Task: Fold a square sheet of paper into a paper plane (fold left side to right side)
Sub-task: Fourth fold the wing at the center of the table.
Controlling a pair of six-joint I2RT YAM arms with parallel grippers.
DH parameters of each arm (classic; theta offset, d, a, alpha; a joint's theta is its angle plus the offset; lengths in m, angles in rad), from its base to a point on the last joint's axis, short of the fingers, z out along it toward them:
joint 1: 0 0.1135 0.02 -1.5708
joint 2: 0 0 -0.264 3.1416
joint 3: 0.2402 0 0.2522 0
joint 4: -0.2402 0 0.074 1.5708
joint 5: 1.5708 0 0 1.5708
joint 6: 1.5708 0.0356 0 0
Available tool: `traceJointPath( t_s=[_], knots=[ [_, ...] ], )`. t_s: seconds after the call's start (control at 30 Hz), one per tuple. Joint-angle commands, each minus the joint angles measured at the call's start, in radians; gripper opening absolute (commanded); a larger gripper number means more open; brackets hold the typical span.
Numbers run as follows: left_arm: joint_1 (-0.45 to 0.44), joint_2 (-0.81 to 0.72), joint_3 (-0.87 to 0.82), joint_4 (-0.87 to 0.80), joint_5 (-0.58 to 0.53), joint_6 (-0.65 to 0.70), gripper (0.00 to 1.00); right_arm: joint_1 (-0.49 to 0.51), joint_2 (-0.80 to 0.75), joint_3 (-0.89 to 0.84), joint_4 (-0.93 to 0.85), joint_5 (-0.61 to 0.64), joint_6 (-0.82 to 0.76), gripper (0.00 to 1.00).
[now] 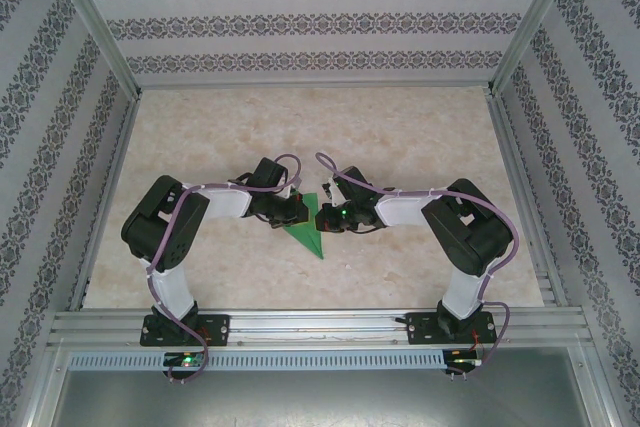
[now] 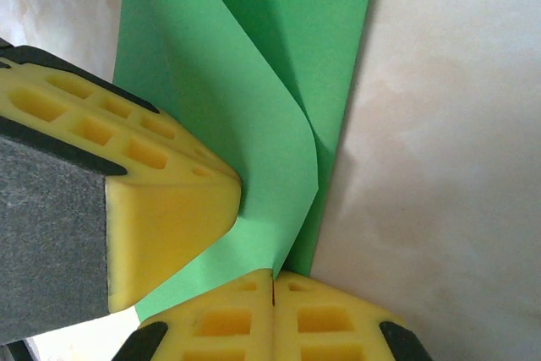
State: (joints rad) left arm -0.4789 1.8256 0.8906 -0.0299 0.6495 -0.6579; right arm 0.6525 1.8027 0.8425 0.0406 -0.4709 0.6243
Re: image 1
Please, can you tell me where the green paper sheet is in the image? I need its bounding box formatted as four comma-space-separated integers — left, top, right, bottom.
282, 192, 326, 261

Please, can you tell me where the grey metal sheet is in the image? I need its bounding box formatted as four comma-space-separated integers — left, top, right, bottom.
49, 369, 609, 427

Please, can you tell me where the controller board with green light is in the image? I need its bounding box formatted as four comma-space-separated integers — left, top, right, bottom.
163, 352, 206, 368

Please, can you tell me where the small black controller board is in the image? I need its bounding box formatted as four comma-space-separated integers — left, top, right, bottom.
447, 349, 485, 367

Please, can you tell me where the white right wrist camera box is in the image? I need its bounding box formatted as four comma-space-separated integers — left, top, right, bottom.
321, 175, 345, 201

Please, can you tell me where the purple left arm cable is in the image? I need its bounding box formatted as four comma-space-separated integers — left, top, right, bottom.
144, 153, 305, 386

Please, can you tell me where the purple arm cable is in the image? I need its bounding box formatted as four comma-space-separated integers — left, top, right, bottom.
314, 150, 520, 366
144, 153, 305, 386

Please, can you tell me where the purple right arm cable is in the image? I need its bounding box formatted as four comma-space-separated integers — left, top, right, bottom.
314, 150, 520, 366

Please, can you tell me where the aluminium mounting rail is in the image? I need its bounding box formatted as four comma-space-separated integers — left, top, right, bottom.
49, 310, 586, 348

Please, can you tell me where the grey slotted cable duct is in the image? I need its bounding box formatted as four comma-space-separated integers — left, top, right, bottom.
66, 350, 446, 371

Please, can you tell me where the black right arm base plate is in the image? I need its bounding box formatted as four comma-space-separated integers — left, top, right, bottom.
405, 311, 499, 347

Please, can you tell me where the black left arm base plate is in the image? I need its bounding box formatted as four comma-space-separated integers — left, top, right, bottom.
139, 313, 231, 348

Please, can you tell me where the aluminium side rail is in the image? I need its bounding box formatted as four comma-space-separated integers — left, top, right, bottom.
487, 95, 570, 307
67, 96, 144, 312

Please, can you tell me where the aluminium frame post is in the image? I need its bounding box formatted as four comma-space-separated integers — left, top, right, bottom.
39, 0, 144, 101
487, 0, 585, 97

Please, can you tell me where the aluminium lower frame bar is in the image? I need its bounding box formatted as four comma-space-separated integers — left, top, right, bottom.
12, 344, 69, 427
573, 344, 626, 427

